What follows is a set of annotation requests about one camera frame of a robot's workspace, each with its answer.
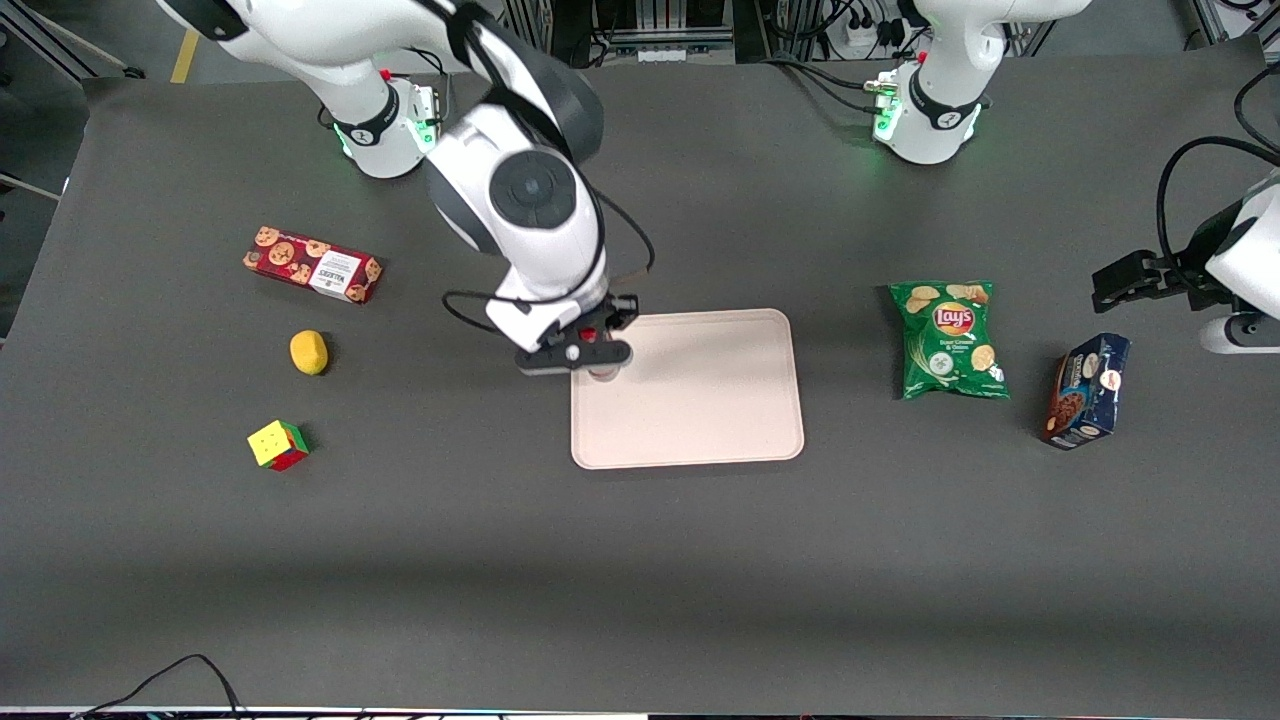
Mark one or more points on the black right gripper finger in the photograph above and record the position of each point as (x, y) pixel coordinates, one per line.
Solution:
(620, 312)
(562, 338)

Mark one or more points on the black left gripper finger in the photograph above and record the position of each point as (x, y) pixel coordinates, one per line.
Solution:
(1112, 299)
(1120, 268)

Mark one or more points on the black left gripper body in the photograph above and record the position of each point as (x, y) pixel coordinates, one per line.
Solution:
(1183, 275)

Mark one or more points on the red coke bottle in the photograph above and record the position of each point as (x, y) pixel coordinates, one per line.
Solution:
(591, 333)

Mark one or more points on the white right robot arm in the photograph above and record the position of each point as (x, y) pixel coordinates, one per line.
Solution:
(520, 190)

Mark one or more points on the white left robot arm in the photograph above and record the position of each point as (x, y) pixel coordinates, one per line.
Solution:
(935, 110)

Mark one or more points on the beige plastic tray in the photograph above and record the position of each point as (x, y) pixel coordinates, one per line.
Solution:
(700, 400)

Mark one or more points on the blue chocolate cookie box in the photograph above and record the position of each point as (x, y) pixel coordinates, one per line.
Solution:
(1086, 390)

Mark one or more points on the green Lay's chips bag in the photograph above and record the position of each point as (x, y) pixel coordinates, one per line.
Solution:
(948, 340)

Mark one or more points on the yellow lemon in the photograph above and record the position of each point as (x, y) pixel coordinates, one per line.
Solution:
(309, 352)

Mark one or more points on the red cookie box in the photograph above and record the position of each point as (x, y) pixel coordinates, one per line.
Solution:
(312, 264)

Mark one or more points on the colourful rubik's cube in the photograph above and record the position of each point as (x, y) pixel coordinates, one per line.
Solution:
(276, 445)

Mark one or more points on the white power strip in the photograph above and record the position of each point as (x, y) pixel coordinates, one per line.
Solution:
(868, 32)

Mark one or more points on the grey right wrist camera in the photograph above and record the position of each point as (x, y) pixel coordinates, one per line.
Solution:
(572, 355)

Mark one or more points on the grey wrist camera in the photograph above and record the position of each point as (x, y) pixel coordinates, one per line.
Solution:
(1240, 334)
(572, 355)

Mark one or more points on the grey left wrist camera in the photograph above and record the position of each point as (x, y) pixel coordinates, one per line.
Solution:
(1240, 334)

